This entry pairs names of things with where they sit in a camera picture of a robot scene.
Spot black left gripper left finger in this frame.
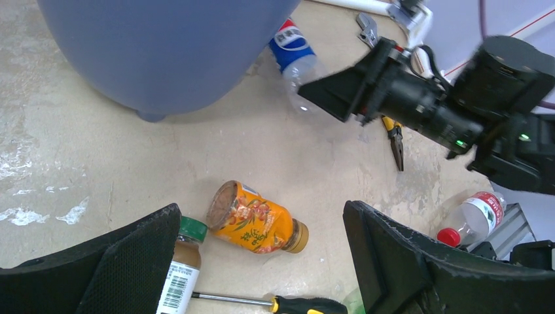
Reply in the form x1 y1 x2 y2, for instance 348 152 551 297
1 203 181 313

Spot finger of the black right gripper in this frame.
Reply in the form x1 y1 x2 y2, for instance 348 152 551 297
297 65 369 122

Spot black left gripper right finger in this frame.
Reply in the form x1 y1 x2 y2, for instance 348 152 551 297
343 201 554 313

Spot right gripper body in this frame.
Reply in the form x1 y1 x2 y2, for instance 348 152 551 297
353 37 439 130

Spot small Pepsi bottle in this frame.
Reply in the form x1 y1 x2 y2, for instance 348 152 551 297
268 18 328 116

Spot orange pouch gold cap bottle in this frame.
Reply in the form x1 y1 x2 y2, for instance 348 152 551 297
206 180 309 254

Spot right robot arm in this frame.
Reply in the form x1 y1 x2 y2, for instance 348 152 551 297
298 35 554 194

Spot blue plastic bin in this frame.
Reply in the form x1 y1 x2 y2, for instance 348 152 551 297
38 1 298 122

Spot green cap tea bottle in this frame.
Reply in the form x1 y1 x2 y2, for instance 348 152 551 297
156 217 208 314

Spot red cap clear bottle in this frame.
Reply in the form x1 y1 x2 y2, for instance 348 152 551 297
435 191 507 247

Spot black yellow screwdriver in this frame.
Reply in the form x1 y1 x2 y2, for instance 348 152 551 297
192 292 348 314

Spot yellow handled pliers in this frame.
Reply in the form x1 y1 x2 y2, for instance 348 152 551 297
382 116 404 171

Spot red handled adjustable wrench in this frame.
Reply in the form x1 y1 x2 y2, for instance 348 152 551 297
356 12 378 48

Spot white PVC pipe frame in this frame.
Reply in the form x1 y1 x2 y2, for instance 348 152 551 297
328 1 554 79

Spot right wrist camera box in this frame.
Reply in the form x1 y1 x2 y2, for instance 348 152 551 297
387 0 433 48

